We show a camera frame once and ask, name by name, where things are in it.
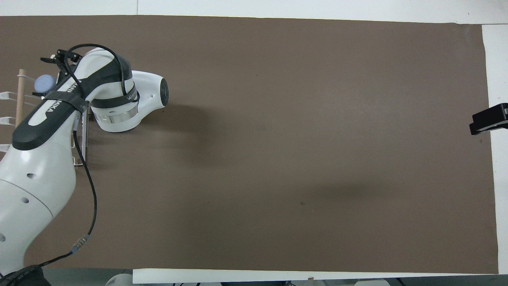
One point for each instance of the light blue cup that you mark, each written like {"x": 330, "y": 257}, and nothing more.
{"x": 43, "y": 83}

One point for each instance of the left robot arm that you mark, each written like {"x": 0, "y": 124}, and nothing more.
{"x": 39, "y": 174}

